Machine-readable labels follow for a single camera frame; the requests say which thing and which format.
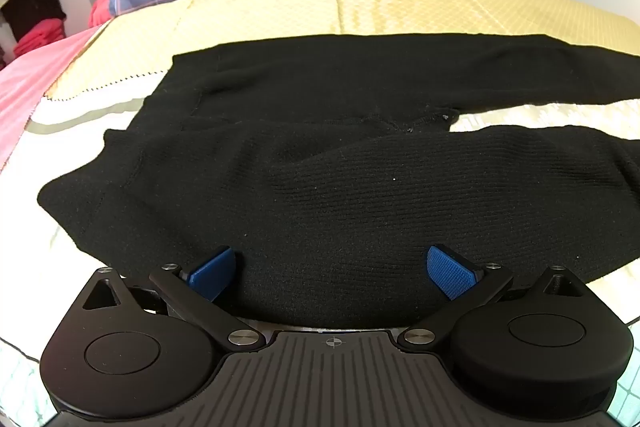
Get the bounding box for small red folded clothes pile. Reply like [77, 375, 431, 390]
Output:
[12, 19, 67, 58]

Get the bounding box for black knit pants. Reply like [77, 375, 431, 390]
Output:
[37, 34, 640, 331]

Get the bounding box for beige dash-patterned bed sheet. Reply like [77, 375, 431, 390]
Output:
[0, 72, 640, 427]

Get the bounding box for yellow quilted blanket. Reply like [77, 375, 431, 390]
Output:
[44, 0, 640, 100]

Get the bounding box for pink bed sheet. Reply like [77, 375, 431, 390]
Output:
[0, 29, 102, 170]

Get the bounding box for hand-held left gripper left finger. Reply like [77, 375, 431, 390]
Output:
[81, 245, 267, 354]

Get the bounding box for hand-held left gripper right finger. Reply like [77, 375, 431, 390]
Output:
[397, 245, 587, 353]

